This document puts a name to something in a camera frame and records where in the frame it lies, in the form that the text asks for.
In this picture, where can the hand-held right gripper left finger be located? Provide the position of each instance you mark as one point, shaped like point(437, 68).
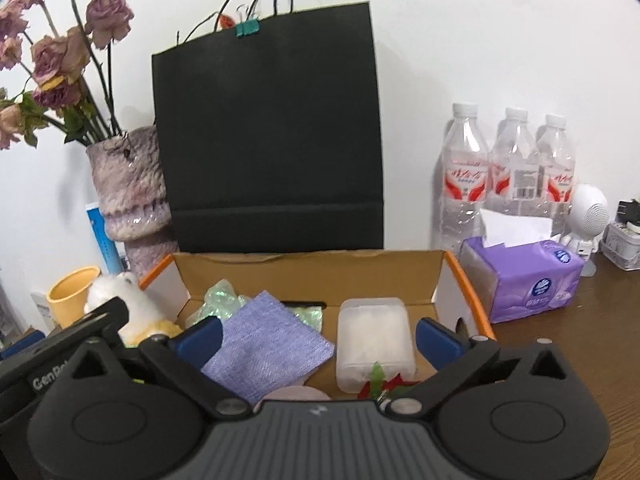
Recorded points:
point(200, 340)

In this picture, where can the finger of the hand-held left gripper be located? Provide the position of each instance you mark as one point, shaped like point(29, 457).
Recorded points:
point(22, 344)
point(112, 312)

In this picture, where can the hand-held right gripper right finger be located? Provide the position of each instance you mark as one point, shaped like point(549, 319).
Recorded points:
point(437, 342)

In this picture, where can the white and yellow plush toy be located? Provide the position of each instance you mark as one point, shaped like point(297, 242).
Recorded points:
point(137, 305)

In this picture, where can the iridescent wrapping film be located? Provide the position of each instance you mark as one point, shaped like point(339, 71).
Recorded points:
point(220, 300)

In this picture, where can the translucent plastic swab box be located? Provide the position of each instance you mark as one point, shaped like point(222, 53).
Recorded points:
point(372, 335)

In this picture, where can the purple woven cloth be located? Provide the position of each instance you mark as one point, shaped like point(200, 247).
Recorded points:
point(270, 350)

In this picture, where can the red rose hair clip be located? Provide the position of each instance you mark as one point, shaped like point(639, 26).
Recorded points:
point(372, 386)

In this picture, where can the pink round jar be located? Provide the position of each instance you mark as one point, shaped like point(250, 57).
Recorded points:
point(295, 394)

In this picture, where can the orange cardboard box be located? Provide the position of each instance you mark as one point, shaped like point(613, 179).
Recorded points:
point(310, 275)

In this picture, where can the yellow cup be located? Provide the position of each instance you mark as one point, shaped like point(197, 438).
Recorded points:
point(70, 300)

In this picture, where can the purple tissue pack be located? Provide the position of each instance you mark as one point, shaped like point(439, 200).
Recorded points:
point(525, 280)

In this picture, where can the clear water bottle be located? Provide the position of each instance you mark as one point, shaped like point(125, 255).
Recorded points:
point(515, 170)
point(462, 180)
point(557, 175)

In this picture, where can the white robot speaker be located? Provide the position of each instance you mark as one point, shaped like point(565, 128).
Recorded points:
point(590, 215)

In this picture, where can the clear plastic organizer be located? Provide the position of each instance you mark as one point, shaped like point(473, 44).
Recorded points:
point(622, 247)

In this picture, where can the black paper bag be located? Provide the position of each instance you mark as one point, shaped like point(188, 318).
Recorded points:
point(270, 135)

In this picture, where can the black power adapter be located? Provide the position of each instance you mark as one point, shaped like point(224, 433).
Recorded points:
point(627, 210)

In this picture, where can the dried pink roses bouquet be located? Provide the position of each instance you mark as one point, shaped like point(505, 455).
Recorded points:
point(55, 55)

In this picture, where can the small orange tag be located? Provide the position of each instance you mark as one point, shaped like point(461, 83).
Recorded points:
point(226, 20)

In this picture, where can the green binder clip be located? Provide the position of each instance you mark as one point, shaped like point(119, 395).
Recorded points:
point(247, 29)

